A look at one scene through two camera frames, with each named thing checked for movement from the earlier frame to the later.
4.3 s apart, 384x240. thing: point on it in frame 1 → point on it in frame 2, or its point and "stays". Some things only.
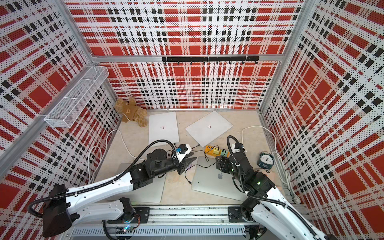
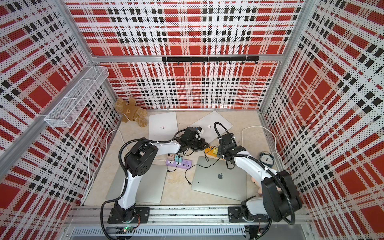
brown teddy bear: (130, 112) stays
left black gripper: (183, 165) → (202, 141)
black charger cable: (201, 167) stays
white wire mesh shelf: (66, 112) stays
